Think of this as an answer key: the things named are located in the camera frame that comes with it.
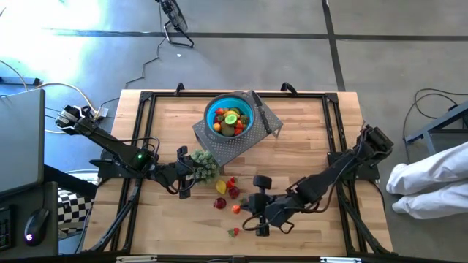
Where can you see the black side desk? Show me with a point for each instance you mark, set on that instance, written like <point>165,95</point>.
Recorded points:
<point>14,204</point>

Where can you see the whole brown kiwi fruit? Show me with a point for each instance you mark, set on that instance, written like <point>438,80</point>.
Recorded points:
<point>227,130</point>

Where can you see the black floor fan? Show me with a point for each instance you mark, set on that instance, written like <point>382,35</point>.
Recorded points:
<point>179,16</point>

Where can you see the grey perforated metal shelf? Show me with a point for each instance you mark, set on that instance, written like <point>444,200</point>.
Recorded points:
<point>234,149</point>

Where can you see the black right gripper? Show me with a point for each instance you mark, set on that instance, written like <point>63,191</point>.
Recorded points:
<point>274,212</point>

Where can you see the blue collapsible colander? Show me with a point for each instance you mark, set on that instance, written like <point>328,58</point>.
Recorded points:
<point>210,117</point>

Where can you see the red apple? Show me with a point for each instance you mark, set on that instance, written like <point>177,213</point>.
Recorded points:
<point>234,192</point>

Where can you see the black aluminium table frame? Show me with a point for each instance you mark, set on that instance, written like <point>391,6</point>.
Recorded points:
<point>172,95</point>

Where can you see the grey metal stand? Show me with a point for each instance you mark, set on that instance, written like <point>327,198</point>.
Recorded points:
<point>438,126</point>

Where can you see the dark red pomegranate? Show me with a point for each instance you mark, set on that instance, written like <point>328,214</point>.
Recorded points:
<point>219,203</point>

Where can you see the artificial green succulent plant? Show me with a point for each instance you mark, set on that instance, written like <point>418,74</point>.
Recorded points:
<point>206,166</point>

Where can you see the yellow plastic lemon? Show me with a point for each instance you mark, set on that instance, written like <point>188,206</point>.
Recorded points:
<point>221,186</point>
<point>228,113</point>

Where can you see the black keyboard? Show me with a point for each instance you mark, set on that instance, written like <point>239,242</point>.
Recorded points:
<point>6,233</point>

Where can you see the grey laptop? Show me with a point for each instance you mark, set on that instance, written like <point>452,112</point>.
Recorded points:
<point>20,146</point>

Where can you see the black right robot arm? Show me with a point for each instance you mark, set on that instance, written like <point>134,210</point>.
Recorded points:
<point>340,168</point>

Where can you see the orange plastic tangerine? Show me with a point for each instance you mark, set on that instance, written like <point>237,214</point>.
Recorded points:
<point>216,126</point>

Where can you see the white power adapter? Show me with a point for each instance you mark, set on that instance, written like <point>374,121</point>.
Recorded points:
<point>102,112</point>

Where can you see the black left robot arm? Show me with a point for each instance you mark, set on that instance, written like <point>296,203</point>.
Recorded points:
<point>109,146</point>

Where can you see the black white checkerboard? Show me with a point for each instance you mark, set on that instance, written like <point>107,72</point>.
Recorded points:
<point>73,210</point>

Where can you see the black computer mouse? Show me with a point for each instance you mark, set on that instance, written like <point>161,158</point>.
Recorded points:
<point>36,226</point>

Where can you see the person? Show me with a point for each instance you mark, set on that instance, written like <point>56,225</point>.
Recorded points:
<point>431,182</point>

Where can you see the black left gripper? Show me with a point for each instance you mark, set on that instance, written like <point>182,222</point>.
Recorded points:
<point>184,190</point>

